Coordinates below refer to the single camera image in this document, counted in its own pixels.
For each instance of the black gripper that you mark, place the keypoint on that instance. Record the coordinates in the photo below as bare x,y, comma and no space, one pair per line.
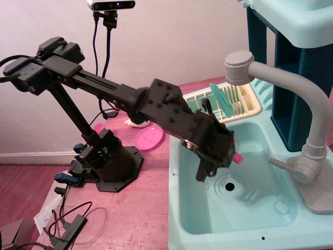
163,104

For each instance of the pink toy cup with handle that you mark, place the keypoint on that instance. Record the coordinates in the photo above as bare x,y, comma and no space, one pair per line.
237,158

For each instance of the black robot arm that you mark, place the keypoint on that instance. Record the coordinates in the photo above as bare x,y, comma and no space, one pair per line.
57,64

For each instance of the teal toy sink unit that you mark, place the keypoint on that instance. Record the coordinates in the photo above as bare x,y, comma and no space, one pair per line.
251,205

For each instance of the small pink toy cup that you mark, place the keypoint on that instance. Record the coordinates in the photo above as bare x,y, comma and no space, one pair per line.
99,127

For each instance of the pink toy plate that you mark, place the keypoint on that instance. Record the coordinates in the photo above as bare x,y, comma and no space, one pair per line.
148,138

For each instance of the teal plate in rack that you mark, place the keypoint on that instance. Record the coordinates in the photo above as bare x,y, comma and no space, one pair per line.
222,100

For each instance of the cream dish rack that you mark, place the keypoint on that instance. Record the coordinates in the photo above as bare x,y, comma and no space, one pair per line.
242,99

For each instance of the cream toy soap bottle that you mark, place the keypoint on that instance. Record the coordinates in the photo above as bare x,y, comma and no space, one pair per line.
131,124

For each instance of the dark blue toy shelf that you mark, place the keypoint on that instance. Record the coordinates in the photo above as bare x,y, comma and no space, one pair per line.
302,64

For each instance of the grey toy faucet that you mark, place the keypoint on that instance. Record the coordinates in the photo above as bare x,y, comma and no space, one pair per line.
302,115

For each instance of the black usb hub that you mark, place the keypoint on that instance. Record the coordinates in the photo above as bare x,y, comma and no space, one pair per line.
71,233

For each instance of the white paper card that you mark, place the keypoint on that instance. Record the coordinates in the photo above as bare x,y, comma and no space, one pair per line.
43,216

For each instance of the brown cardboard box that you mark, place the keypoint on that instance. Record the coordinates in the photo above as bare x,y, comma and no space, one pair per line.
17,233

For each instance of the black camera stand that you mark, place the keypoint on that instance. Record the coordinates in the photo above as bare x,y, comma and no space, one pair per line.
110,19

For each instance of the depth camera on stand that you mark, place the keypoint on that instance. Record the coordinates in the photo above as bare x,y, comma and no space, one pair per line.
110,5

